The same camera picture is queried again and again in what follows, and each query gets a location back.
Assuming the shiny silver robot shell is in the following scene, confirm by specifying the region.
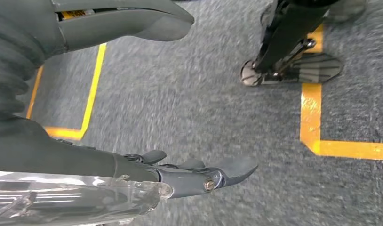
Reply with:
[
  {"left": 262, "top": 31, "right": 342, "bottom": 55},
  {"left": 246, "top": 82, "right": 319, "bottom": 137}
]
[{"left": 0, "top": 170, "right": 174, "bottom": 226}]

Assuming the yellow floor tape square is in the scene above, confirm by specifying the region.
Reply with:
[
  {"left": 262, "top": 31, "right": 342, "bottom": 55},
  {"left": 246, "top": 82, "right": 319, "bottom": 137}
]
[
  {"left": 299, "top": 24, "right": 383, "bottom": 161},
  {"left": 25, "top": 43, "right": 108, "bottom": 141}
]

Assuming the black robot right foot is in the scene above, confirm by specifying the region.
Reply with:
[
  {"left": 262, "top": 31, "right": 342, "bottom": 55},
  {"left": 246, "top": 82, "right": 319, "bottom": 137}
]
[{"left": 240, "top": 52, "right": 344, "bottom": 87}]

